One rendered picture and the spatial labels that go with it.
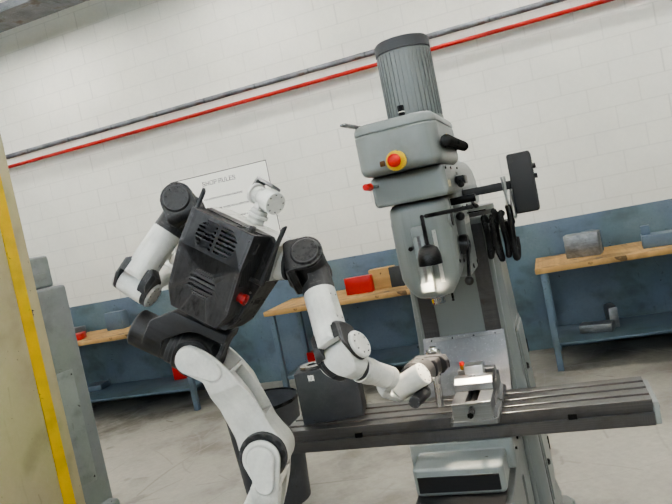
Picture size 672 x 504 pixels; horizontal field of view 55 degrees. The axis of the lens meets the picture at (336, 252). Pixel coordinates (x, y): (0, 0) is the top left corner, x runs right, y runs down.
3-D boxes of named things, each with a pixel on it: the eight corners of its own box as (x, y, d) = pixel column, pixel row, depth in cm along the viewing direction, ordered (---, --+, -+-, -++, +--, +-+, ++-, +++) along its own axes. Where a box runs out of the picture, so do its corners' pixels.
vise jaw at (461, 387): (493, 388, 205) (491, 376, 205) (455, 392, 209) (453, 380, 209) (495, 383, 211) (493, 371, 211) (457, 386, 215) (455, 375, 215)
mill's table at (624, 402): (665, 424, 188) (660, 398, 188) (281, 455, 228) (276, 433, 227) (652, 398, 210) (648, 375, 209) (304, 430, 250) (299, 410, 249)
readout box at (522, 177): (543, 209, 222) (532, 149, 221) (516, 214, 225) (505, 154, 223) (543, 206, 241) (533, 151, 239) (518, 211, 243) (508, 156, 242)
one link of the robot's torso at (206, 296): (233, 354, 169) (285, 230, 165) (130, 299, 178) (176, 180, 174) (274, 339, 198) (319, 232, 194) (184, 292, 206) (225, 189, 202)
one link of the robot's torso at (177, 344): (161, 368, 188) (175, 331, 186) (178, 357, 201) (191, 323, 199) (201, 386, 186) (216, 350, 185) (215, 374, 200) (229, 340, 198)
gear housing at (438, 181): (450, 194, 199) (443, 162, 198) (374, 209, 206) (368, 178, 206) (462, 191, 230) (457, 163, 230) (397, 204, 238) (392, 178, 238)
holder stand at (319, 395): (364, 416, 227) (353, 361, 226) (304, 425, 230) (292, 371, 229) (367, 405, 239) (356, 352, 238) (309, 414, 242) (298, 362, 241)
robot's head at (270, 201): (259, 219, 183) (271, 190, 182) (241, 207, 190) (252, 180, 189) (276, 224, 188) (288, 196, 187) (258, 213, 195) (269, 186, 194)
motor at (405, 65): (440, 119, 224) (422, 27, 222) (385, 133, 230) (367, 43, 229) (448, 123, 243) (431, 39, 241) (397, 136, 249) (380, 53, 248)
